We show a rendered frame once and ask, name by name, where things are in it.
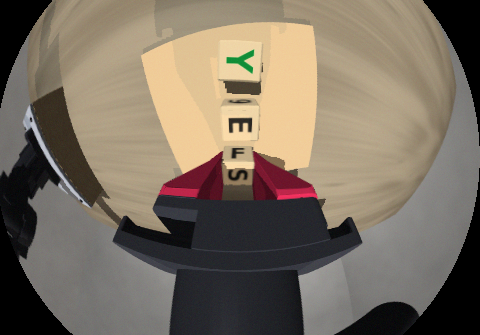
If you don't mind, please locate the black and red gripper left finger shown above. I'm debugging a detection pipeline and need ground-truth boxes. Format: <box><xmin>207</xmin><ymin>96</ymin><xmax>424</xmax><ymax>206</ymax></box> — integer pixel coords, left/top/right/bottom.
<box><xmin>158</xmin><ymin>151</ymin><xmax>223</xmax><ymax>200</ymax></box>

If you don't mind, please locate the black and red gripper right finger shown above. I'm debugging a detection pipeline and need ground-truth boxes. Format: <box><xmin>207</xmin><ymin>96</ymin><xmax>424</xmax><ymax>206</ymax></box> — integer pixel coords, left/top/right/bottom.
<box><xmin>252</xmin><ymin>151</ymin><xmax>318</xmax><ymax>200</ymax></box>

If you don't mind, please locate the beige flat mat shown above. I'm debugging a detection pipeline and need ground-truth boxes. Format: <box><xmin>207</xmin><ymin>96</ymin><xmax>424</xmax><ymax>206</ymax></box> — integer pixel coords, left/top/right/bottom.
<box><xmin>141</xmin><ymin>22</ymin><xmax>317</xmax><ymax>174</ymax></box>

